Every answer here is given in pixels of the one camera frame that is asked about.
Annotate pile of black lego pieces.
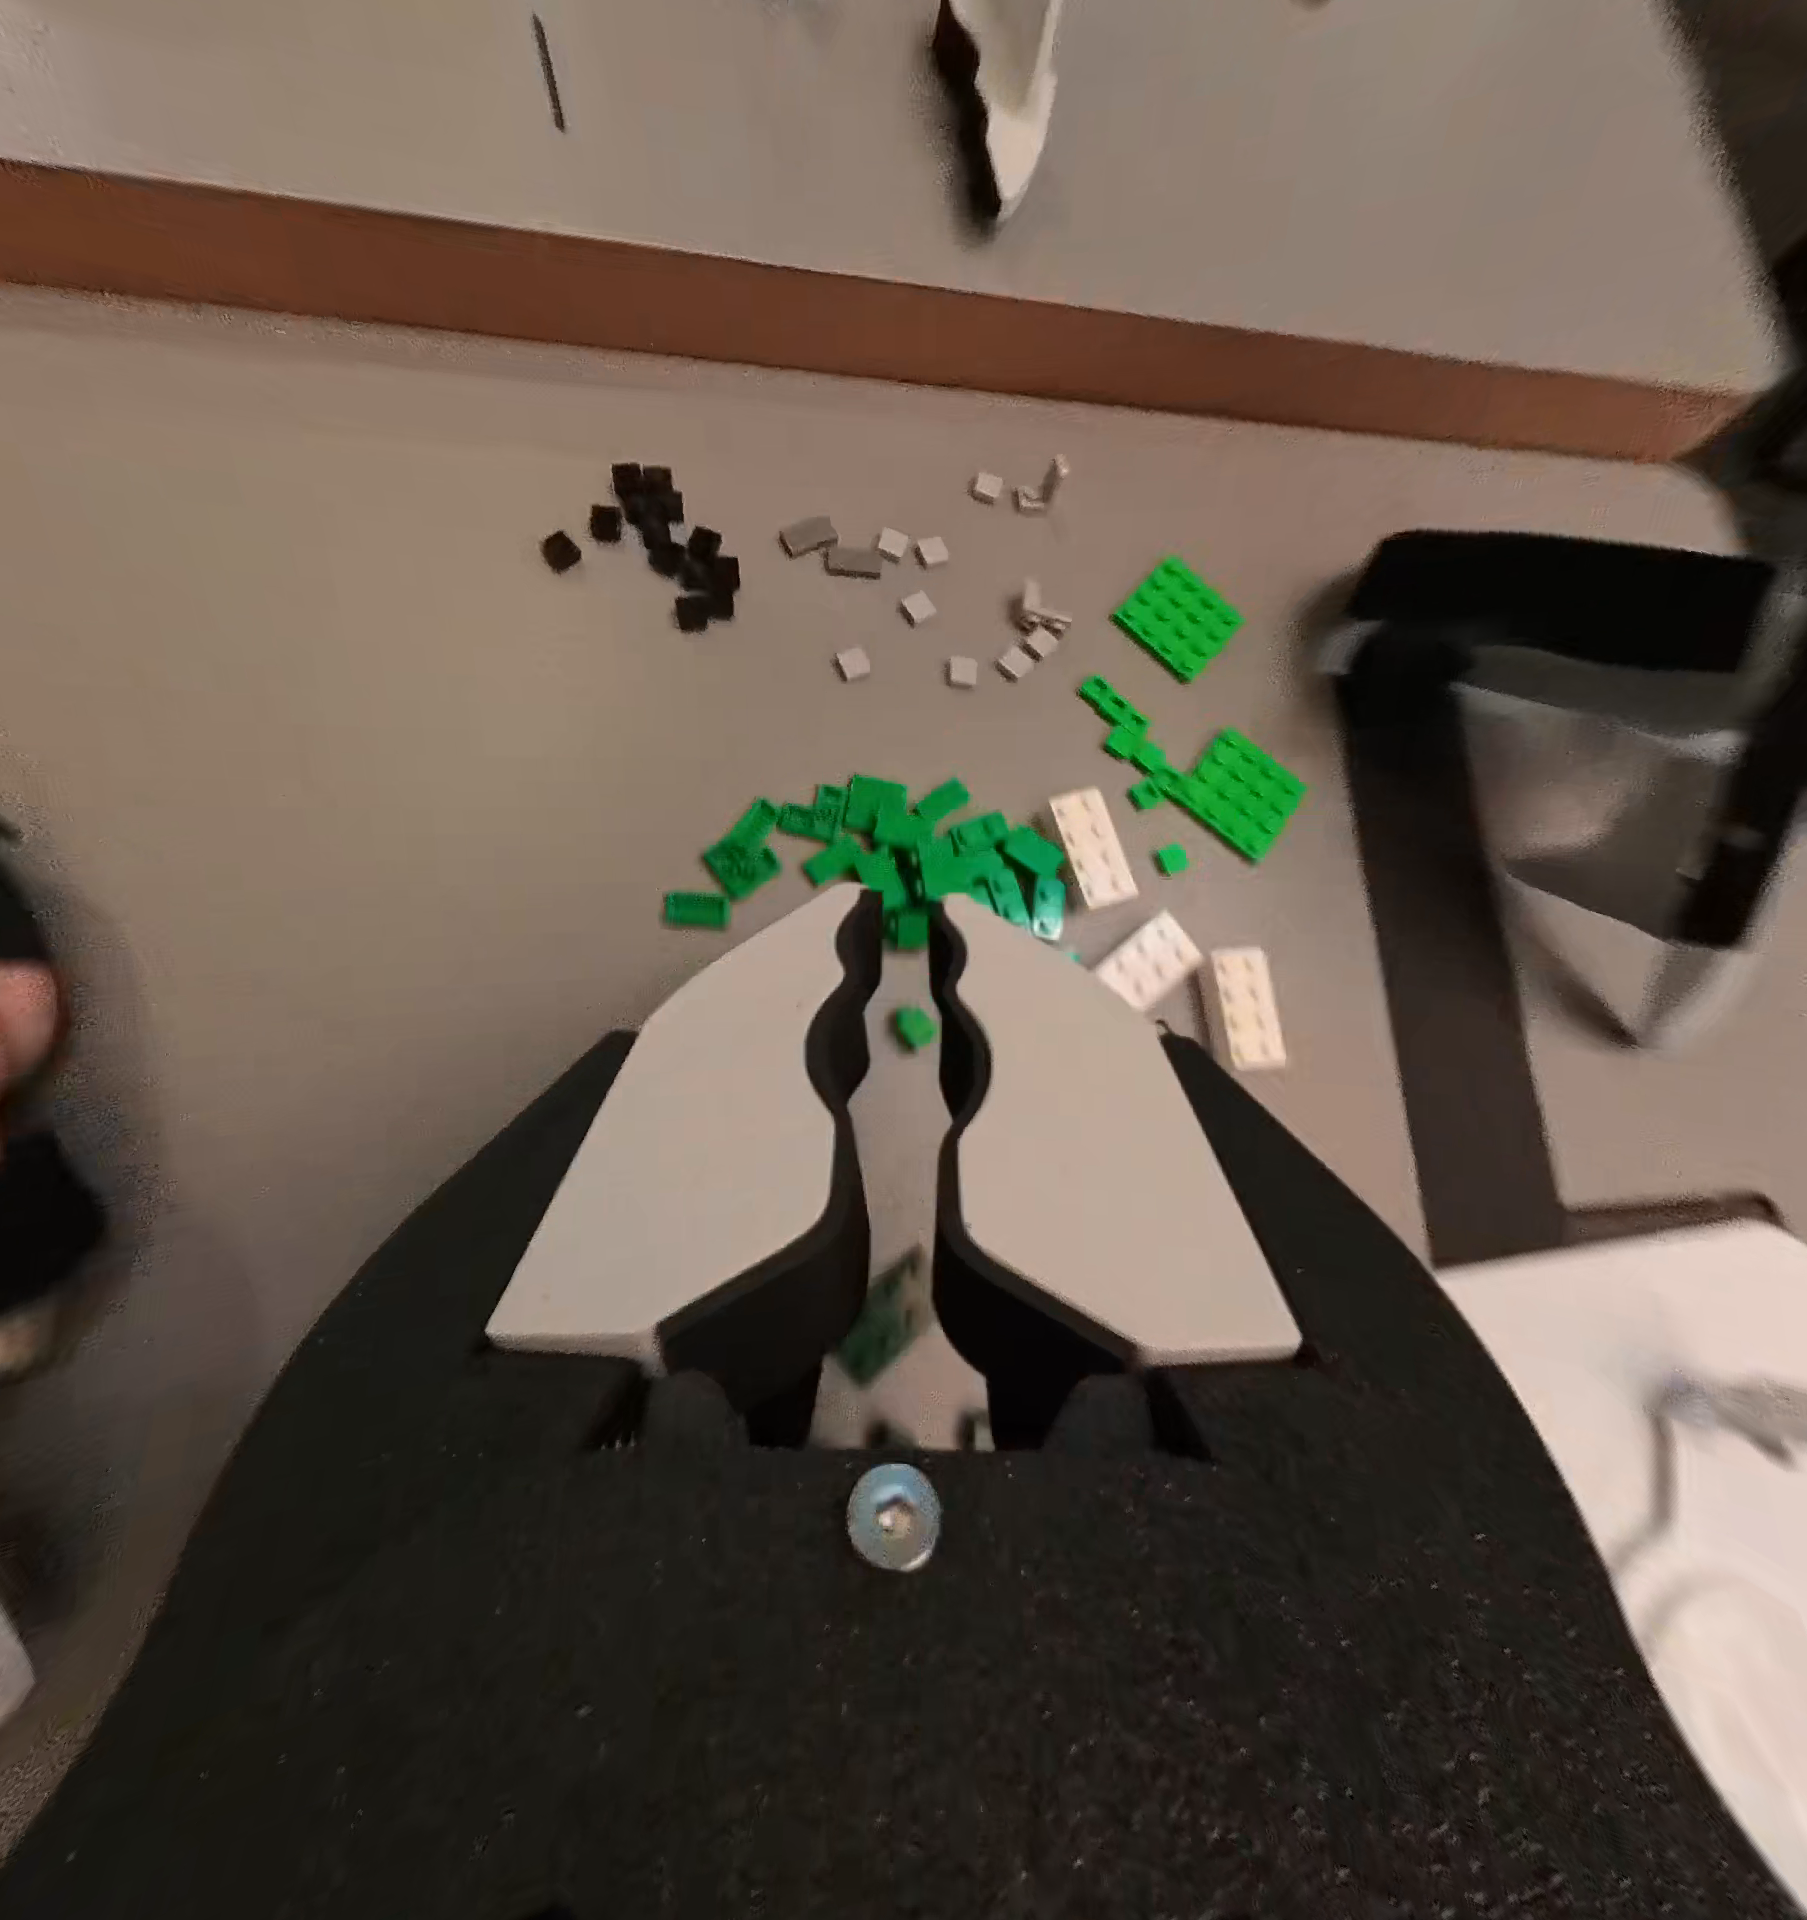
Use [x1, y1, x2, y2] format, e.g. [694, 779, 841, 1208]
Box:
[537, 458, 746, 636]

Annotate square bright green lego plate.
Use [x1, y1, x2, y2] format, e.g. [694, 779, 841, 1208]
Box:
[1108, 552, 1250, 685]
[1162, 728, 1313, 865]

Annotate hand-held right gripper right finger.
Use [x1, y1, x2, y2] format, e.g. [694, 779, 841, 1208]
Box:
[923, 898, 1307, 1451]

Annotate white and black plastic part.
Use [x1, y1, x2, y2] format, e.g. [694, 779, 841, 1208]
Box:
[928, 0, 1067, 230]

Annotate black tablet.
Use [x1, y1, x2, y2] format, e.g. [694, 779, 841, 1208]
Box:
[1330, 527, 1784, 680]

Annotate pile of bright green lego pieces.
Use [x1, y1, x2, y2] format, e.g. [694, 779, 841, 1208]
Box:
[661, 674, 1193, 961]

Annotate pile of dark green lego pieces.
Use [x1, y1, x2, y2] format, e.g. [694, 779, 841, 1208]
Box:
[837, 1253, 996, 1451]

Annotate scattered grey lego pieces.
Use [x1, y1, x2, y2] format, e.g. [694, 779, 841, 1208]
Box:
[779, 452, 1072, 691]

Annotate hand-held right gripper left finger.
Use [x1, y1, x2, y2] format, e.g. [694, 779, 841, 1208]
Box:
[484, 882, 886, 1451]

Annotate white book stand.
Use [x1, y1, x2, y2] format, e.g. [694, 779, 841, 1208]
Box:
[1441, 1220, 1807, 1920]

